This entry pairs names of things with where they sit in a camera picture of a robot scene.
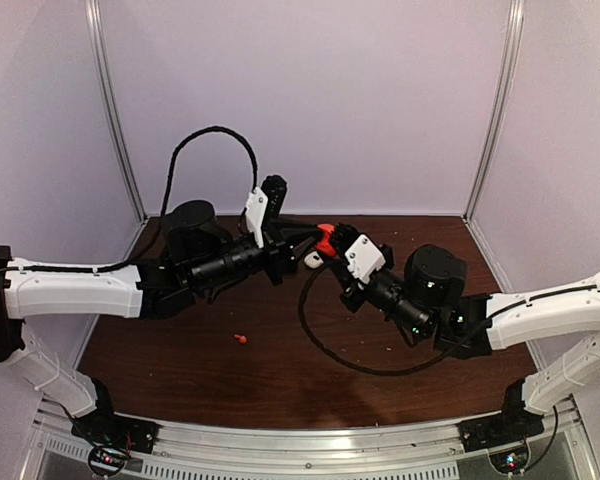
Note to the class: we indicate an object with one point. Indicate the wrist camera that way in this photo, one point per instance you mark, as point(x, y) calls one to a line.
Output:
point(362, 257)
point(264, 203)

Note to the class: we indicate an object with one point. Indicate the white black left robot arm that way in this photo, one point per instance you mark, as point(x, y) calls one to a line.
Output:
point(200, 260)

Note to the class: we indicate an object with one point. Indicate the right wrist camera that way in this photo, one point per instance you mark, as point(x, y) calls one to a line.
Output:
point(362, 257)

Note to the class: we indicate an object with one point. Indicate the aluminium front rail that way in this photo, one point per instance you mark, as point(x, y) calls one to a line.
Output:
point(430, 450)

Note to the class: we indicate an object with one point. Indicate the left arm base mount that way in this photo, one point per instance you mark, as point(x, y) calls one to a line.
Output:
point(115, 441)

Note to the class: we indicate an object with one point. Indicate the white charging case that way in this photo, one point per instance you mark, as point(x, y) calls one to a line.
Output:
point(313, 261)

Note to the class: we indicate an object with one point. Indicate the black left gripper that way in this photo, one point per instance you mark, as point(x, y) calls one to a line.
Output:
point(280, 244)

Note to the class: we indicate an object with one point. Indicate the red round charging case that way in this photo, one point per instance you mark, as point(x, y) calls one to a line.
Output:
point(324, 246)

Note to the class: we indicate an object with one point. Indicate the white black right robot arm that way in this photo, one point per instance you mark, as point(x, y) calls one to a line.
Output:
point(428, 300)

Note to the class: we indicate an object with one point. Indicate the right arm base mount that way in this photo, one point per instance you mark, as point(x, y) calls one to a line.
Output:
point(504, 437)

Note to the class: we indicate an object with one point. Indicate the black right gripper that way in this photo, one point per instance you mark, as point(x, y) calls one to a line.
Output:
point(348, 283)

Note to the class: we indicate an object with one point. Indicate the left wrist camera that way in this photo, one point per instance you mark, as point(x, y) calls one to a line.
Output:
point(264, 203)

